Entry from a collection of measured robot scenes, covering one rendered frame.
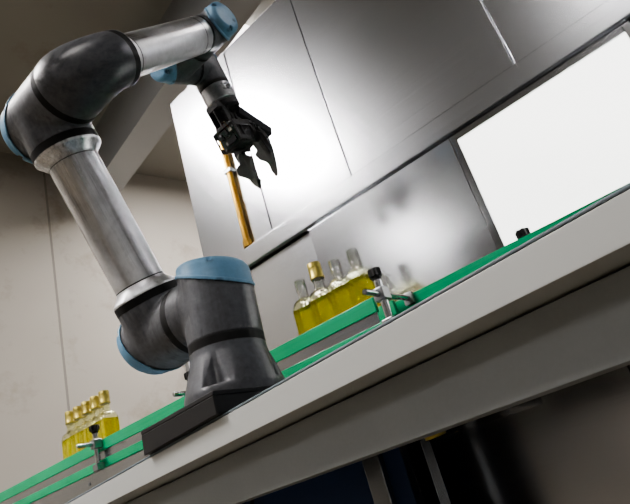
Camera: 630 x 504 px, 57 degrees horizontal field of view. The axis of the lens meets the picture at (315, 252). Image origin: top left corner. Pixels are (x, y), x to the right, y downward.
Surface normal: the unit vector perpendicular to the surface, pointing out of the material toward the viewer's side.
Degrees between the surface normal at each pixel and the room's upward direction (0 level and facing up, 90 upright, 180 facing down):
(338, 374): 90
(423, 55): 90
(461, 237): 90
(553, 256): 90
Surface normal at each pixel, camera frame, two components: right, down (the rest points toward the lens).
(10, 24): 0.26, 0.88
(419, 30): -0.64, -0.14
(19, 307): 0.61, -0.47
